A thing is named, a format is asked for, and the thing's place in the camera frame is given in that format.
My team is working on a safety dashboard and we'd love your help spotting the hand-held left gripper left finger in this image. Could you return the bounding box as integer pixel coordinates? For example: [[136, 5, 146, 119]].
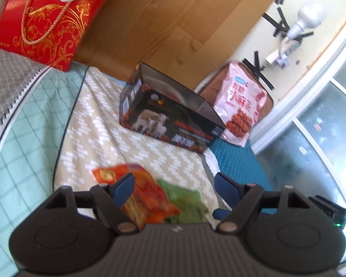
[[45, 172, 139, 235]]

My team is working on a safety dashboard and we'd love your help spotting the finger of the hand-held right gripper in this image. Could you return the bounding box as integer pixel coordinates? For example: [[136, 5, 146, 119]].
[[212, 208, 232, 221]]

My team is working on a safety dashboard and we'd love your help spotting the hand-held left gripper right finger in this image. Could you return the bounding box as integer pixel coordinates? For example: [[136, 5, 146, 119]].
[[214, 172, 311, 234]]

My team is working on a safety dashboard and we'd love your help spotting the orange snack packet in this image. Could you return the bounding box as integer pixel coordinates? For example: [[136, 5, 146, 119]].
[[92, 164, 181, 231]]

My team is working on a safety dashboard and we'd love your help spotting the green snack packet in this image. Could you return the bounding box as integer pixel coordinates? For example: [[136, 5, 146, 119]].
[[156, 178, 209, 224]]

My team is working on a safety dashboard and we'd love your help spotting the black sheep print box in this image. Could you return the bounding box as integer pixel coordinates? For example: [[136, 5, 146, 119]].
[[119, 63, 227, 154]]

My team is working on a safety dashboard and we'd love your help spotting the blue textured mat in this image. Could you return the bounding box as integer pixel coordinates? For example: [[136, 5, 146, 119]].
[[208, 138, 274, 217]]

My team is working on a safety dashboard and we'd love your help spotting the white printed sheet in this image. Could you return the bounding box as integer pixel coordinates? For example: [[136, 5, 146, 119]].
[[202, 149, 221, 181]]

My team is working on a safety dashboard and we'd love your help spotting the glass sliding door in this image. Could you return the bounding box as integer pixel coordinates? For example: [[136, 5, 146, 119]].
[[249, 0, 346, 269]]

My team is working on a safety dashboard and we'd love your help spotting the pink snack bag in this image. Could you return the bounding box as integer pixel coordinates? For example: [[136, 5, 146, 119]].
[[213, 61, 268, 148]]

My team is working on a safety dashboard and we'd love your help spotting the brown seat cushion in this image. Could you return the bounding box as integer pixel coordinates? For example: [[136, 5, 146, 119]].
[[200, 60, 274, 122]]

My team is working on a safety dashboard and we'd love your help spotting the green and grey checked quilt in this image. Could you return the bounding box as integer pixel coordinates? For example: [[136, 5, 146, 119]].
[[0, 46, 90, 277]]

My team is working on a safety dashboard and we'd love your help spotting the white power strip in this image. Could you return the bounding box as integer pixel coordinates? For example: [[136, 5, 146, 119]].
[[280, 38, 303, 60]]

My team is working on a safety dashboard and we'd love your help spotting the wooden headboard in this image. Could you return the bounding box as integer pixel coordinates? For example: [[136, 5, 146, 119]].
[[74, 0, 281, 93]]

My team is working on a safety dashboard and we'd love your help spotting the red gift box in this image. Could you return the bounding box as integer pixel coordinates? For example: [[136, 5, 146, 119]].
[[0, 0, 116, 72]]

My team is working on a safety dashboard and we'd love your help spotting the white bulb lamp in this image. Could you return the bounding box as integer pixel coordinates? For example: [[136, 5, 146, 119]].
[[285, 2, 328, 40]]

